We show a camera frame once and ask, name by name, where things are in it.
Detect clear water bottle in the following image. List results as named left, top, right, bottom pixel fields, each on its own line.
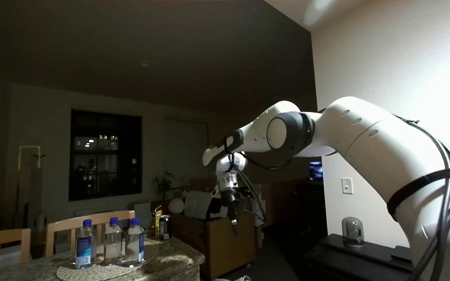
left=123, top=217, right=146, bottom=268
left=103, top=215, right=124, bottom=264

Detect glowing blue screen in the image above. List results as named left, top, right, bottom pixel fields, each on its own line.
left=307, top=161, right=324, bottom=183

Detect white bag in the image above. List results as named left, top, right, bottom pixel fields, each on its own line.
left=182, top=189, right=226, bottom=220

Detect water bottle blue label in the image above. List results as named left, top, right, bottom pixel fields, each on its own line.
left=74, top=217, right=96, bottom=270

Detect white wall switch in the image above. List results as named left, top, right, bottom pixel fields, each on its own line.
left=340, top=176, right=354, bottom=197

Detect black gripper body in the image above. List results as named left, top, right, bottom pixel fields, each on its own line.
left=218, top=189, right=243, bottom=211

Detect cardboard box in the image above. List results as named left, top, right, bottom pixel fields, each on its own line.
left=174, top=209, right=257, bottom=281

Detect pale yellow wall frame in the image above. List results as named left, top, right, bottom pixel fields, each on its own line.
left=17, top=144, right=46, bottom=170

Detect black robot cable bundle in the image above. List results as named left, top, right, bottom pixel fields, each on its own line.
left=223, top=117, right=450, bottom=281

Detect potted plant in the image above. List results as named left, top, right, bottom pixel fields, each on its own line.
left=153, top=170, right=176, bottom=201

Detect black arm strap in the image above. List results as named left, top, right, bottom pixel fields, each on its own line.
left=385, top=164, right=450, bottom=222

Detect dark glass jar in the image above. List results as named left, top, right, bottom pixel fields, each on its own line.
left=159, top=214, right=173, bottom=242

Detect black appliance top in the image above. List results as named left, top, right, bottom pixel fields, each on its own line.
left=304, top=232, right=417, bottom=281

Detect yellow box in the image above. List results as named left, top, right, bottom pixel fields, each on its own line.
left=153, top=203, right=165, bottom=240

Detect dark window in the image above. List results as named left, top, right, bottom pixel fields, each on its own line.
left=67, top=108, right=143, bottom=203

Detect white round object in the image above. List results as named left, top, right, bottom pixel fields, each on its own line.
left=167, top=197, right=185, bottom=215

